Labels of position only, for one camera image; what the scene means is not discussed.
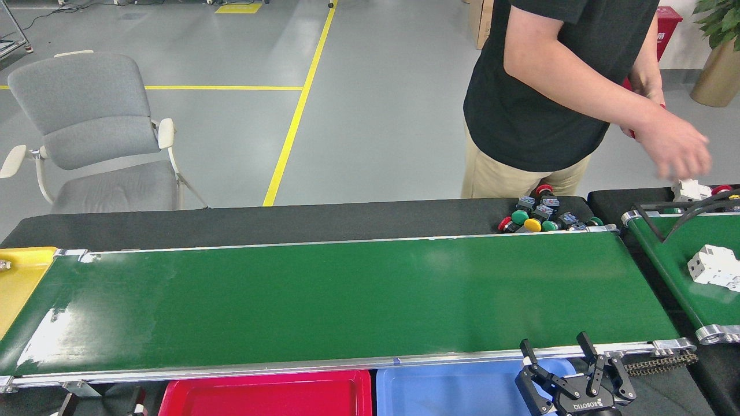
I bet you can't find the green feeder conveyor belt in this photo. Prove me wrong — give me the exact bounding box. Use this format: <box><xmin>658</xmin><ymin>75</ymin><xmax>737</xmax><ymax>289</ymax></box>
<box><xmin>621</xmin><ymin>208</ymin><xmax>740</xmax><ymax>346</ymax></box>

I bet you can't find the person's right hand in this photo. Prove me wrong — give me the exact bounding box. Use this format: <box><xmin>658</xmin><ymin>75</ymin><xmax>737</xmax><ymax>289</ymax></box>
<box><xmin>633</xmin><ymin>107</ymin><xmax>713</xmax><ymax>181</ymax></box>

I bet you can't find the grey office chair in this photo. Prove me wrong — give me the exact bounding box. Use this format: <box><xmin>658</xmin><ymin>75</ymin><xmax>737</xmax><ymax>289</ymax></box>
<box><xmin>0</xmin><ymin>50</ymin><xmax>210</xmax><ymax>216</ymax></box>

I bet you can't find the silver metal rack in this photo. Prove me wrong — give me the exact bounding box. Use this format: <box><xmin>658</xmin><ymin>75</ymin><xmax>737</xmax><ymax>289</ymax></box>
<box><xmin>0</xmin><ymin>0</ymin><xmax>34</xmax><ymax>57</ymax></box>

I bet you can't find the black drive chain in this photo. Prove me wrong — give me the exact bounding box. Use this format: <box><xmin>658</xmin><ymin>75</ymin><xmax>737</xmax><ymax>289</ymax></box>
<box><xmin>624</xmin><ymin>352</ymin><xmax>699</xmax><ymax>377</ymax></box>

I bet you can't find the red plastic tray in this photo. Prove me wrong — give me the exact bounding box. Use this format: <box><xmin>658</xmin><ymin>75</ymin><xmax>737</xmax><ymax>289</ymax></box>
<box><xmin>158</xmin><ymin>370</ymin><xmax>373</xmax><ymax>416</ymax></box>

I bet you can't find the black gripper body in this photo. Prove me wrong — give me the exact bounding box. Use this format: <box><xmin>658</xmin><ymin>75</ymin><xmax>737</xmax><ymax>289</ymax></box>
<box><xmin>556</xmin><ymin>386</ymin><xmax>623</xmax><ymax>416</ymax></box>

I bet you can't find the long green conveyor belt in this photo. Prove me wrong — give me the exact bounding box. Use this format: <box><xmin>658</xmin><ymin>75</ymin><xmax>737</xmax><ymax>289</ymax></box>
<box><xmin>0</xmin><ymin>227</ymin><xmax>697</xmax><ymax>396</ymax></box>

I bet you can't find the yellow plastic tray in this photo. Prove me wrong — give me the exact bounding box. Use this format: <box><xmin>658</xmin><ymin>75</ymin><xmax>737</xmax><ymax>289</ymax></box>
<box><xmin>0</xmin><ymin>247</ymin><xmax>58</xmax><ymax>341</ymax></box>

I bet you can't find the cardboard box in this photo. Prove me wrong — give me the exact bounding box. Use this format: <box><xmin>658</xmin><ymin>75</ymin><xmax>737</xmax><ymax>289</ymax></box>
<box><xmin>467</xmin><ymin>0</ymin><xmax>493</xmax><ymax>50</ymax></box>

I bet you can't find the black cable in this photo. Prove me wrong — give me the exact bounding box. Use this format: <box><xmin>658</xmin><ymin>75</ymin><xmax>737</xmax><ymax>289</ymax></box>
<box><xmin>664</xmin><ymin>188</ymin><xmax>740</xmax><ymax>240</ymax></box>

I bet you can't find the person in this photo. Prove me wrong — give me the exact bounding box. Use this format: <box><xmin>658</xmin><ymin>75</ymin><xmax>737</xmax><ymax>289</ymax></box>
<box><xmin>461</xmin><ymin>0</ymin><xmax>671</xmax><ymax>200</ymax></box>

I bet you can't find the green potted plant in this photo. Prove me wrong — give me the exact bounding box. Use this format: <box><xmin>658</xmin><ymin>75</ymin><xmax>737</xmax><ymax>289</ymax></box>
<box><xmin>692</xmin><ymin>0</ymin><xmax>740</xmax><ymax>53</ymax></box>

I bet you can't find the black guide frame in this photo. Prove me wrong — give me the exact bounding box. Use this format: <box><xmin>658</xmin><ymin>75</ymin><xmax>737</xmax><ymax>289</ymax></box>
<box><xmin>632</xmin><ymin>199</ymin><xmax>740</xmax><ymax>243</ymax></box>

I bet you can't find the blue plastic tray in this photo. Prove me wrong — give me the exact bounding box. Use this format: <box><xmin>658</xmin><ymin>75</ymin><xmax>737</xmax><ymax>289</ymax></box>
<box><xmin>376</xmin><ymin>358</ymin><xmax>579</xmax><ymax>416</ymax></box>

